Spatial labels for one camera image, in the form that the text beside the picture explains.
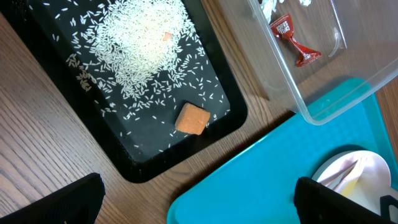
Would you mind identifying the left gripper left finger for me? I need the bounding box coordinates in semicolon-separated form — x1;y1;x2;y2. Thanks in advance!
1;172;106;224

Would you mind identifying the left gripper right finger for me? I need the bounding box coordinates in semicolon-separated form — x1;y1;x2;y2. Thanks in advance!
294;177;397;224

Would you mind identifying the orange food cube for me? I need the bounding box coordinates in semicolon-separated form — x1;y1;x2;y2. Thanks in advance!
175;103;211;135

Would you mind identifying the white rice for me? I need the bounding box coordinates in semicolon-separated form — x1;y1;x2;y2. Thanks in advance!
27;0;231;154

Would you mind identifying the red sauce packet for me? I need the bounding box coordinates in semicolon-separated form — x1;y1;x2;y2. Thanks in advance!
270;14;322;67

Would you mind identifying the white napkin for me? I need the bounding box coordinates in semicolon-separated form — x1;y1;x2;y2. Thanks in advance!
258;0;312;24

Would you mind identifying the black waste tray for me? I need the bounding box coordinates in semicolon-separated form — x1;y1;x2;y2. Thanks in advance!
1;1;248;183

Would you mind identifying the pink plate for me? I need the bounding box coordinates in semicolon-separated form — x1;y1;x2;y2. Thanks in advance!
312;151;397;215

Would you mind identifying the teal serving tray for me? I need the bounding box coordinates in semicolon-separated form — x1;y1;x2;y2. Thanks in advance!
167;78;397;224

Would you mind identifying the clear plastic bin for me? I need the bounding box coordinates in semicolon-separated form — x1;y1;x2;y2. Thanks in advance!
217;0;398;126

